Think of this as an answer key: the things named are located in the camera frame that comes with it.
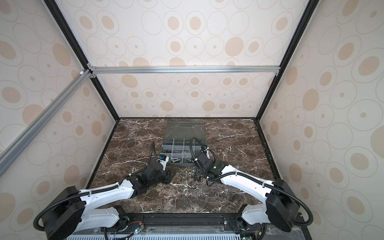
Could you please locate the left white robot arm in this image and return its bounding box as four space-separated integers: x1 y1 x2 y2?
33 155 173 240

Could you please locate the black corner post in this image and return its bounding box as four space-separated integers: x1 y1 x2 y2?
255 0 319 123
44 0 120 122

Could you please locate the clear plastic organizer box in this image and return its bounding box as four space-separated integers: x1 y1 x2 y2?
161 121 206 167

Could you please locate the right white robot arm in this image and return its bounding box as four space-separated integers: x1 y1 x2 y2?
191 152 300 232

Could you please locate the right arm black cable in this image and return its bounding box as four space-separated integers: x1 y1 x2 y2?
189 137 314 240

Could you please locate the diagonal aluminium rail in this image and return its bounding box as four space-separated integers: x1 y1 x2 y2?
1 70 91 175

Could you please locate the black base frame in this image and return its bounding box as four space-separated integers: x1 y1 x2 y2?
64 212 313 240

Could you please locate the horizontal aluminium rail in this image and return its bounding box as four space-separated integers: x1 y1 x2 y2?
91 66 280 74

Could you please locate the right black corner post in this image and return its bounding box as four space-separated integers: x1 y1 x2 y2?
255 0 319 123

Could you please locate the left black corner post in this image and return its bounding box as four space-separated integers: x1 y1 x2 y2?
44 0 120 122

